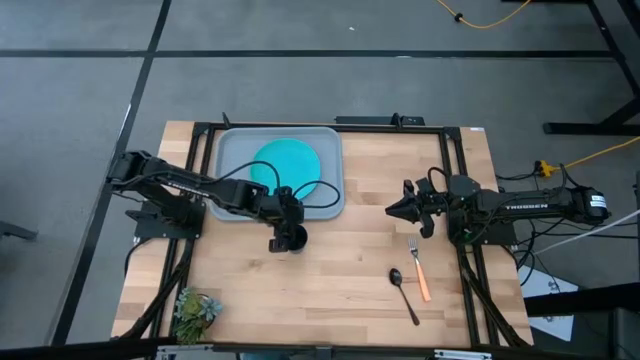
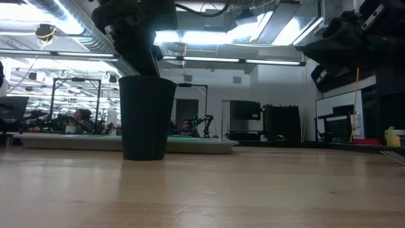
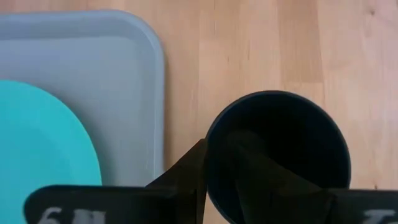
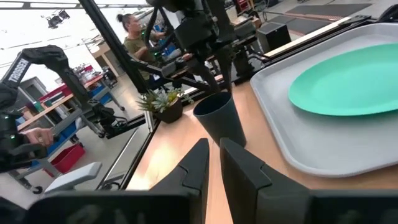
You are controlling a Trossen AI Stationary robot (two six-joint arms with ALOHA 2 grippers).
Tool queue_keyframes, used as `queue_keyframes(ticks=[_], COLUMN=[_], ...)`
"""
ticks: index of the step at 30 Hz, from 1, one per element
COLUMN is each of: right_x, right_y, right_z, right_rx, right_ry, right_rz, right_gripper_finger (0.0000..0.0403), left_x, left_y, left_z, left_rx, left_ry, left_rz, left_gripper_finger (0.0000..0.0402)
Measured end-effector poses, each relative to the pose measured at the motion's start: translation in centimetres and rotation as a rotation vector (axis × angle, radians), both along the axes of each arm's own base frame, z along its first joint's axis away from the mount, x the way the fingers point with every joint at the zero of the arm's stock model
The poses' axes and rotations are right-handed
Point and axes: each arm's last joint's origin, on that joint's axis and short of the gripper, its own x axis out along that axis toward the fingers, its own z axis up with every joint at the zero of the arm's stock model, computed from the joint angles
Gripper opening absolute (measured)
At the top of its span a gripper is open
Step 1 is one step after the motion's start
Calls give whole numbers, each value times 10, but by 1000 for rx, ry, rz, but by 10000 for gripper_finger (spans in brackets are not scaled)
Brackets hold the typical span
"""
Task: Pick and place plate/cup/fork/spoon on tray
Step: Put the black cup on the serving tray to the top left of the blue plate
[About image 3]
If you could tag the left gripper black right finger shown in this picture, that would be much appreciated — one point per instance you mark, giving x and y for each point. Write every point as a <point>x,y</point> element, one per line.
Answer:
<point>273,199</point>

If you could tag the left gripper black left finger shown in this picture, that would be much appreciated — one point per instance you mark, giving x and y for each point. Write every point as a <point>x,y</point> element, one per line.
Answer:
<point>124,205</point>

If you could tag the dark blue plastic cup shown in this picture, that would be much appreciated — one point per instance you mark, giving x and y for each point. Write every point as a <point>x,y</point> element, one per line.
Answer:
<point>280,118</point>

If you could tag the teal round plate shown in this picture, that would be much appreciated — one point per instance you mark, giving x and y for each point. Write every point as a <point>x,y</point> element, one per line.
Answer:
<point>37,140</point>

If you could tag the grey plastic tray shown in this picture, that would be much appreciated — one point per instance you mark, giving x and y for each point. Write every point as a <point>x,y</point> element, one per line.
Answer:
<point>93,62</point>

